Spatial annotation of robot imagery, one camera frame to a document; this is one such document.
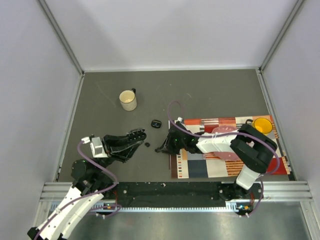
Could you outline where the glossy black gold-trim charging case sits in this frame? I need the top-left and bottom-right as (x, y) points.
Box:
(150, 119), (162, 129)

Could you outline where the cream dimpled ceramic mug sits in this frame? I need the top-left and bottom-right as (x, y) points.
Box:
(119, 88), (137, 112)

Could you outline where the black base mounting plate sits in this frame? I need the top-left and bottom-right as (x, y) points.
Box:
(115, 181), (262, 208)

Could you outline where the yellow mug black handle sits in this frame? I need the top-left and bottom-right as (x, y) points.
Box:
(245, 117), (273, 135)

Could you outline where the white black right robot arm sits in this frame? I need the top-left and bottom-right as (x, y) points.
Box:
(155, 121), (280, 200)

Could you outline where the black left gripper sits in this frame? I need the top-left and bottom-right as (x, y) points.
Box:
(94, 133), (144, 174)

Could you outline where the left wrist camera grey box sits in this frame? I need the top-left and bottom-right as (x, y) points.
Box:
(89, 137), (108, 158)

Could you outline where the pink dotted plate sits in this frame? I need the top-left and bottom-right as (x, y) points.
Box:
(211, 125), (240, 161)

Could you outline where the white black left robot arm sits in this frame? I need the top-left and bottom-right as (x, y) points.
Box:
(27, 128), (147, 240)

